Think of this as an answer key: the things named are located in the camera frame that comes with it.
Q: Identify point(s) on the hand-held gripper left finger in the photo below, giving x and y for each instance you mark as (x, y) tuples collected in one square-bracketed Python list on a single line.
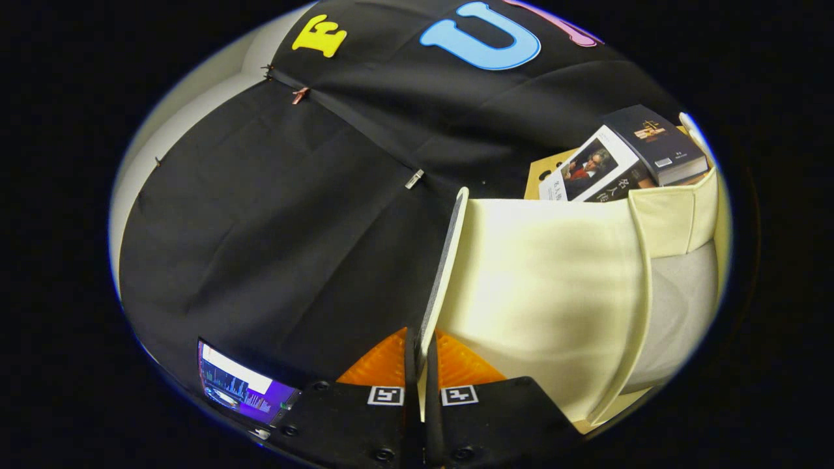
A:
[(352, 423)]

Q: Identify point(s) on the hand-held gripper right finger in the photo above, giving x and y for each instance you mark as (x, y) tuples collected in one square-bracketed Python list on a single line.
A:
[(495, 423)]

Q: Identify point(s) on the grey fabric storage box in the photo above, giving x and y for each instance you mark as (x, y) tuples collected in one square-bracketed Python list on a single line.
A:
[(541, 293)]

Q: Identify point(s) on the computer monitor screen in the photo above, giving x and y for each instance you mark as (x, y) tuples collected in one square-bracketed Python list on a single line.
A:
[(241, 387)]

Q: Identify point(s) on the silver clip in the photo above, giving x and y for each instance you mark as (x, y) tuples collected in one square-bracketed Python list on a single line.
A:
[(414, 178)]

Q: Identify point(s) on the portrait cover book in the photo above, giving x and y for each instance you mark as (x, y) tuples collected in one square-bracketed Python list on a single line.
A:
[(583, 169)]

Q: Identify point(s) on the pink clip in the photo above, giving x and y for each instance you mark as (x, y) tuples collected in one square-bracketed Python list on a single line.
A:
[(300, 96)]

